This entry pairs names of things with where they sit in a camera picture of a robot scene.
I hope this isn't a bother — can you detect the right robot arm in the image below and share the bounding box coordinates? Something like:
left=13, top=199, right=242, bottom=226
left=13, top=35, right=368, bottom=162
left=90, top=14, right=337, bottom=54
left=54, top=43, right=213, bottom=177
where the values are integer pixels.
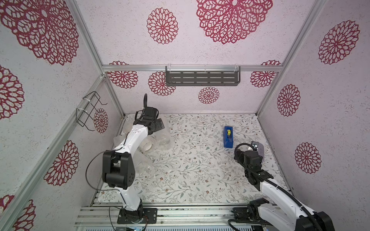
left=228, top=142, right=335, bottom=231

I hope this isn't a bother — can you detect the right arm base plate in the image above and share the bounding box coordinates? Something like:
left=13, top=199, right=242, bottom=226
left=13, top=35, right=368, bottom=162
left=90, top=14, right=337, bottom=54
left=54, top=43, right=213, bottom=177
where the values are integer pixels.
left=232, top=205, right=260, bottom=222

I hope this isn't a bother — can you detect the black wire wall rack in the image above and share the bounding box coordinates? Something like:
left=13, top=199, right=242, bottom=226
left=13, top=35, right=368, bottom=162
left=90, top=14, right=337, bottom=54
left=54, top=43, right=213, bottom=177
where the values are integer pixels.
left=75, top=90, right=107, bottom=131

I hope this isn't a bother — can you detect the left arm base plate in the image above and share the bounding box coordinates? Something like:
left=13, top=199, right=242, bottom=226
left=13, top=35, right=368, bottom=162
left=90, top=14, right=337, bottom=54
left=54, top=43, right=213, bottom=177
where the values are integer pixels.
left=117, top=208, right=158, bottom=225

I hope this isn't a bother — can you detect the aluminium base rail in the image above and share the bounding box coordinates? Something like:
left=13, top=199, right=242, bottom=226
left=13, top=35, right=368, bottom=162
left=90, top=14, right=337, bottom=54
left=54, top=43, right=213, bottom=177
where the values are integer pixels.
left=73, top=204, right=317, bottom=230

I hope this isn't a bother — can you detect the blue tape dispenser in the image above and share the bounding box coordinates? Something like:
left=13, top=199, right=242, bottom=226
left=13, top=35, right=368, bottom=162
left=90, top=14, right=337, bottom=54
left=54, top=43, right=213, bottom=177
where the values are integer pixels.
left=223, top=126, right=234, bottom=148

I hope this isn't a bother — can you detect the grey slotted wall shelf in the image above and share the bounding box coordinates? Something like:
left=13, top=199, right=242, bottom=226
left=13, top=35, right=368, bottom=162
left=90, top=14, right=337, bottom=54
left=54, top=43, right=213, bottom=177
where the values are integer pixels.
left=165, top=66, right=241, bottom=87

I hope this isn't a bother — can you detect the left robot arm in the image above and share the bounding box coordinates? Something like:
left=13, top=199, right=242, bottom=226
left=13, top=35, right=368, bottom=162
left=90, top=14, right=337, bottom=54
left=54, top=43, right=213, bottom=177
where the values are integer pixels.
left=98, top=94, right=165, bottom=224

